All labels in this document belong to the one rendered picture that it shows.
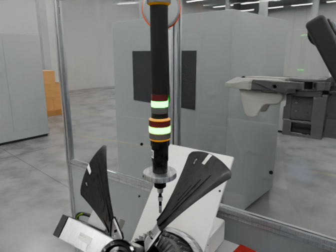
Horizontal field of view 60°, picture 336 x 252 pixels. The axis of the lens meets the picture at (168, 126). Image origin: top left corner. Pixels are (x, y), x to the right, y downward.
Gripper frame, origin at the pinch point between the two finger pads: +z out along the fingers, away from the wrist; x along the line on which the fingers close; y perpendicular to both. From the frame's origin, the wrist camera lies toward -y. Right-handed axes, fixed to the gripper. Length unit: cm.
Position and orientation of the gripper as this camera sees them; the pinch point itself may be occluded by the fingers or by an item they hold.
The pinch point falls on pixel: (237, 79)
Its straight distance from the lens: 50.1
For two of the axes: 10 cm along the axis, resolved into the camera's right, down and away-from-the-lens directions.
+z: -8.3, -1.4, 5.5
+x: 5.6, -2.0, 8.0
